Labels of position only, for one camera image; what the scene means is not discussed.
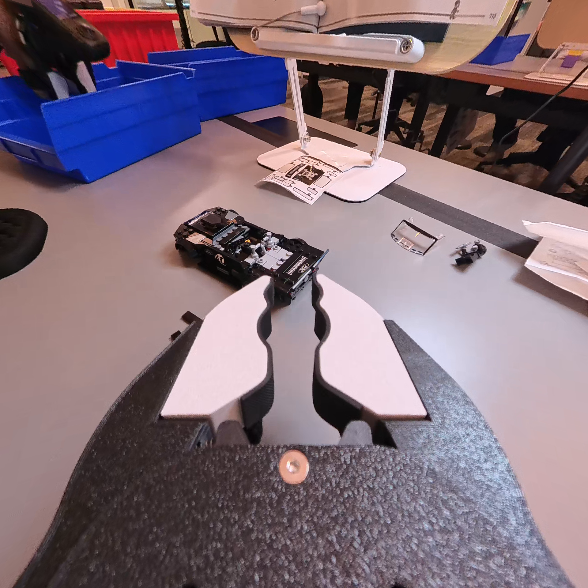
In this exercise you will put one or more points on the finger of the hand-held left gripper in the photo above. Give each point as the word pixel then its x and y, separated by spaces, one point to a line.
pixel 61 84
pixel 87 77

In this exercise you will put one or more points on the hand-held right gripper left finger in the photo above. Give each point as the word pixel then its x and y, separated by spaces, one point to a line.
pixel 216 363

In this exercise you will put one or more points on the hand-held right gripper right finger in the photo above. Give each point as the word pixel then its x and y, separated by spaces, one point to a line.
pixel 372 360

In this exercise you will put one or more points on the black lego tile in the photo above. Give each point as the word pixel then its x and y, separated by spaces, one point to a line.
pixel 188 320

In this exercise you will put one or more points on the black lego car model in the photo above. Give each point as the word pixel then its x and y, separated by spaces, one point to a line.
pixel 239 248

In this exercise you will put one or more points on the lego instruction booklet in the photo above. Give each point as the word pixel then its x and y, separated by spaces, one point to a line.
pixel 276 11

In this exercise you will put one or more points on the white metal stand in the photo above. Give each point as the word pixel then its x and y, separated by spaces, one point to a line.
pixel 331 44

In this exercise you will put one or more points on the clear lego windshield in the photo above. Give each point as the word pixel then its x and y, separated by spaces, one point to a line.
pixel 415 237

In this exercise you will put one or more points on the small black lego piece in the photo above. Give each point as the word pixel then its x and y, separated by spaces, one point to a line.
pixel 469 253

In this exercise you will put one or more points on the red plastic bin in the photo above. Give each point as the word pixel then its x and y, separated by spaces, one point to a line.
pixel 138 37

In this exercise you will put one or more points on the black mesh pad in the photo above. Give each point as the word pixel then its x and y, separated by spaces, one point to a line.
pixel 18 241

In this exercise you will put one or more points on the white sticker sheet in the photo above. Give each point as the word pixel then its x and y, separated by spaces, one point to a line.
pixel 303 176

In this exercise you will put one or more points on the white paper bags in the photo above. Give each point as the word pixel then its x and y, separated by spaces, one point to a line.
pixel 560 257

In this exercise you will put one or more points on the wooden work table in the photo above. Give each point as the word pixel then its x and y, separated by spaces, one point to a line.
pixel 514 81

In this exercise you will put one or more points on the small blue plastic bin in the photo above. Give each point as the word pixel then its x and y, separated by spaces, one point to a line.
pixel 501 48

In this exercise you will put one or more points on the light wooden chair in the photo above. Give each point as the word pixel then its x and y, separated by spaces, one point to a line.
pixel 562 23

